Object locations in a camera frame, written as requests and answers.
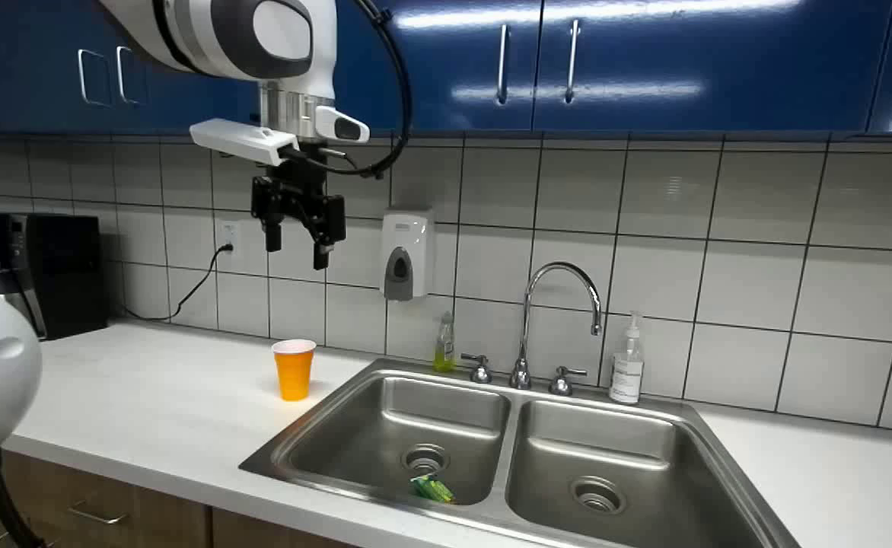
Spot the metal drawer handle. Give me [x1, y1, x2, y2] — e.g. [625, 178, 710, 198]
[63, 502, 127, 530]

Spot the chrome gooseneck faucet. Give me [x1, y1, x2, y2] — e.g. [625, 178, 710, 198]
[507, 257, 610, 392]

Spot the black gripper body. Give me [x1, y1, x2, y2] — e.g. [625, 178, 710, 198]
[249, 146, 349, 245]

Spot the black power cord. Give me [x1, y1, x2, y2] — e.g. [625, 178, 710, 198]
[119, 241, 238, 328]

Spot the stainless steel double sink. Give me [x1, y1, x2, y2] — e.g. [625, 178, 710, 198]
[238, 359, 804, 548]

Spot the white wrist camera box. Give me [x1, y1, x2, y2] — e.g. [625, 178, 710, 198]
[186, 115, 301, 167]

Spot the white wall outlet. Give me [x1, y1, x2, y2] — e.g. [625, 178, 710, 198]
[213, 213, 245, 261]

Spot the green dish soap bottle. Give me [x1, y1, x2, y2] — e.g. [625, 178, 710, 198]
[430, 307, 459, 378]

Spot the orange paper cup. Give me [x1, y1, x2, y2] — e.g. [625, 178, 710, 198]
[271, 337, 319, 403]

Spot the clear pump soap bottle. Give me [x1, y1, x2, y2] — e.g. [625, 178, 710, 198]
[606, 311, 648, 409]

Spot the chrome faucet handle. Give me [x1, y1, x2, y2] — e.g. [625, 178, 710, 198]
[459, 350, 497, 386]
[549, 361, 592, 399]

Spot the black coffee maker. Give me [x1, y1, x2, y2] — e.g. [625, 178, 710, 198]
[0, 209, 114, 343]

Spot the sink drain strainer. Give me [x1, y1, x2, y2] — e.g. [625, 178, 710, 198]
[572, 470, 629, 518]
[402, 442, 450, 479]

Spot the wooden cabinet front panel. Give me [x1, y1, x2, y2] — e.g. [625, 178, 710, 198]
[210, 505, 354, 548]

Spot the green granola bar packet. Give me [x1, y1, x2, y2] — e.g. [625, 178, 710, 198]
[408, 469, 457, 508]

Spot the white wall soap dispenser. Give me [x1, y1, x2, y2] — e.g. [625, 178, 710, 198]
[382, 209, 437, 304]

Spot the silver cabinet handle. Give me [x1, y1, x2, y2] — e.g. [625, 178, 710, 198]
[114, 42, 136, 106]
[559, 16, 586, 108]
[494, 21, 516, 108]
[74, 46, 101, 108]

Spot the wooden drawer front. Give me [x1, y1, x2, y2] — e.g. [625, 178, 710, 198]
[0, 450, 213, 548]

